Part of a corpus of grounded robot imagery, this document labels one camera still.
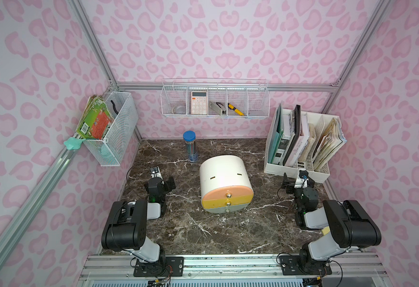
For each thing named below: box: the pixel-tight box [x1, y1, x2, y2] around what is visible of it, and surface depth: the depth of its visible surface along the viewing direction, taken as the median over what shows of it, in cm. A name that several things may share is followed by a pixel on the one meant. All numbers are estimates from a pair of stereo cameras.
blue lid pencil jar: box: [182, 130, 198, 163], surface depth 99 cm
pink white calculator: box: [190, 90, 208, 115], surface depth 97 cm
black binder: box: [282, 105, 302, 167], surface depth 88 cm
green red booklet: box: [76, 94, 115, 140], surface depth 73 cm
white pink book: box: [285, 112, 310, 168], surface depth 92 cm
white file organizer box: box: [263, 108, 339, 184], surface depth 95 cm
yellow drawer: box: [201, 194, 254, 209], surface depth 79 cm
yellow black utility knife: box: [227, 102, 245, 116], surface depth 100 cm
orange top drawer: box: [201, 185, 255, 201], surface depth 73 cm
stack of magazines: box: [298, 117, 348, 171], surface depth 90 cm
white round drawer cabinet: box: [199, 154, 254, 214], surface depth 80 cm
